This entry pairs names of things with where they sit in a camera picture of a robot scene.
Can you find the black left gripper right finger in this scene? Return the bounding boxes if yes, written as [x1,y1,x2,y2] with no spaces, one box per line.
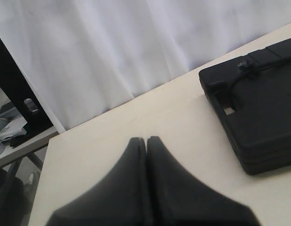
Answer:
[147,137,260,226]

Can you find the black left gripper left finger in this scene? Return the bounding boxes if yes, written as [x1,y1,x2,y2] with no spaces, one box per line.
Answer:
[47,137,149,226]

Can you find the black plastic carrying case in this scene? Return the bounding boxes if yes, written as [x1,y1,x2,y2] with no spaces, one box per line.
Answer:
[199,38,291,175]

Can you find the black braided rope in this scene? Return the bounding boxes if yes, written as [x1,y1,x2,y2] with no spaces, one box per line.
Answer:
[212,55,291,95]

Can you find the grey side table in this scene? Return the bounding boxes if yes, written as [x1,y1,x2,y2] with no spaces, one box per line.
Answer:
[0,127,59,168]

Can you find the papers on side table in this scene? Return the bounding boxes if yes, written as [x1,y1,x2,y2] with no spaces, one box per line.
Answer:
[0,116,27,141]

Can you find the black backdrop frame post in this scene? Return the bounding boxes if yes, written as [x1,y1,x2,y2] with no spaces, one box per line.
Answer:
[0,28,54,132]

